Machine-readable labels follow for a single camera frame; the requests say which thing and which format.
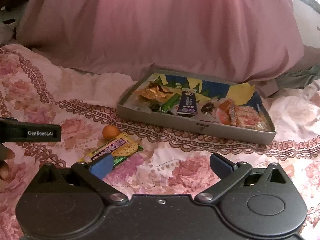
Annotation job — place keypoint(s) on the yellow green cracker packet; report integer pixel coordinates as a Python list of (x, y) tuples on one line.
[(117, 149)]

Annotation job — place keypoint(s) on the instant noodle snack packet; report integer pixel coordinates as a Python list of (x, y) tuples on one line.
[(248, 117)]

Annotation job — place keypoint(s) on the golden yellow snack packet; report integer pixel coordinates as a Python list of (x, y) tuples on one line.
[(155, 92)]

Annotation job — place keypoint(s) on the grey cardboard box lid tray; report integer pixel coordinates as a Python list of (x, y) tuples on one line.
[(198, 104)]

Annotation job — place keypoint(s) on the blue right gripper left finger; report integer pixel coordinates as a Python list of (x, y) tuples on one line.
[(91, 176)]

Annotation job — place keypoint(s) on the blue white Ca tube packet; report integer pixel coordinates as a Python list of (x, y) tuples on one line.
[(188, 105)]

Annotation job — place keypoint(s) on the person left hand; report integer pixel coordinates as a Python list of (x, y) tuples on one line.
[(5, 154)]

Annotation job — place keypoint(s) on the pink curtain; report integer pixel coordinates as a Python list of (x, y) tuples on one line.
[(235, 40)]

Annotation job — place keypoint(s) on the grey green blanket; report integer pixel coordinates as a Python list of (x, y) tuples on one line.
[(299, 79)]

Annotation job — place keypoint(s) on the dark candy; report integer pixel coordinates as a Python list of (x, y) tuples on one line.
[(207, 108)]

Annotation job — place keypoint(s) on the small orange fruit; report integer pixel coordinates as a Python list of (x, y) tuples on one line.
[(109, 132)]

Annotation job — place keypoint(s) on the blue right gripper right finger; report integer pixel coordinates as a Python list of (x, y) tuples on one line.
[(230, 175)]

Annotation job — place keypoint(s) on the orange snack packet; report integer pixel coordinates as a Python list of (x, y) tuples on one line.
[(226, 112)]

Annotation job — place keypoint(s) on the pink floral bedsheet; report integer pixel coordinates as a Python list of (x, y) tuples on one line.
[(171, 162)]

